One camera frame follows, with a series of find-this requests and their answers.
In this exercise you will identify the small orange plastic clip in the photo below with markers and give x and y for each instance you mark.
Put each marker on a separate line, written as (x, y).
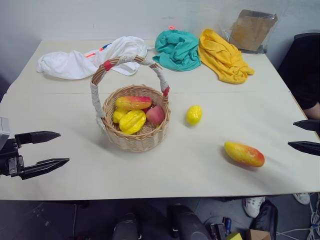
(171, 27)

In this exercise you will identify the yellow toy starfruit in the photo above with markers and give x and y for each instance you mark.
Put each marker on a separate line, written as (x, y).
(132, 121)

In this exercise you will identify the red toy apple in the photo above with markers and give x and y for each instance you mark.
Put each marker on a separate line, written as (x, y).
(155, 114)

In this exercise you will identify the yellow red toy mango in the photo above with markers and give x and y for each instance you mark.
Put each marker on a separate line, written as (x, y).
(243, 153)
(133, 102)

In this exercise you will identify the brown cardboard box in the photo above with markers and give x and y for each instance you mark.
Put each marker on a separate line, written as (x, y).
(258, 235)

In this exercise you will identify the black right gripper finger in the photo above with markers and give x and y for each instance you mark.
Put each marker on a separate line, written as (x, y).
(310, 124)
(307, 147)

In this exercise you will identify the brown cardboard in plastic bag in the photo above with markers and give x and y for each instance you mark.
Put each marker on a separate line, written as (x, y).
(252, 30)

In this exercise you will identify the teal crumpled cloth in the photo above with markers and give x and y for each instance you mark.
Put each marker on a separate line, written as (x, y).
(177, 50)

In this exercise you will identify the white crumpled cloth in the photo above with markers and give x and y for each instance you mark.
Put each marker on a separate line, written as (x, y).
(67, 63)

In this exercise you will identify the person in black clothes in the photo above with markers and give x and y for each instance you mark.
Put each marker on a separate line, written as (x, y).
(302, 72)

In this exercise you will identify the small dark device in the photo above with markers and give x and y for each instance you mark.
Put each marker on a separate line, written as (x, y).
(220, 227)

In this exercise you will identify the wicker basket with handle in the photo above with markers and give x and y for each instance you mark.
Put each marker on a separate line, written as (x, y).
(136, 141)

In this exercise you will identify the yellow crumpled cloth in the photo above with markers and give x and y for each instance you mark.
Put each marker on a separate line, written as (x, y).
(222, 57)

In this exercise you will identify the yellow green block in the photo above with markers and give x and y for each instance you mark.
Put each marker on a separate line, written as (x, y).
(233, 236)

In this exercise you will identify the yellow toy lemon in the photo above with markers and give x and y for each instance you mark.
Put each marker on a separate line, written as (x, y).
(194, 115)

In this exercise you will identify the white sneaker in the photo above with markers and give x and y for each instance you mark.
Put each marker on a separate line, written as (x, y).
(302, 198)
(253, 206)

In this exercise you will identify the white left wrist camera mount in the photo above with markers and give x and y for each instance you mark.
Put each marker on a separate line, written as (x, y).
(3, 131)

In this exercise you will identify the dark rounded shape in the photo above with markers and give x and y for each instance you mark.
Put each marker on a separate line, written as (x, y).
(187, 223)
(126, 227)

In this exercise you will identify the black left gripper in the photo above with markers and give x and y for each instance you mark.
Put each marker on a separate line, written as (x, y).
(10, 160)

